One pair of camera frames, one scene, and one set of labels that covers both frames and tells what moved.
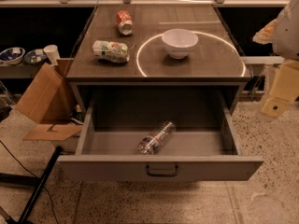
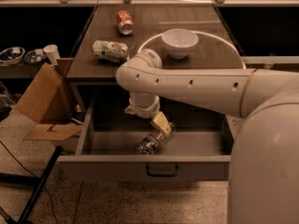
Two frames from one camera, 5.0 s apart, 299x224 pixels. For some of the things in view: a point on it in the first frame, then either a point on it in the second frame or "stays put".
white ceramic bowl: (179, 42) stays put
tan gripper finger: (275, 106) to (161, 123)
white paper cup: (52, 54) stays put
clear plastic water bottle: (149, 144) stays put
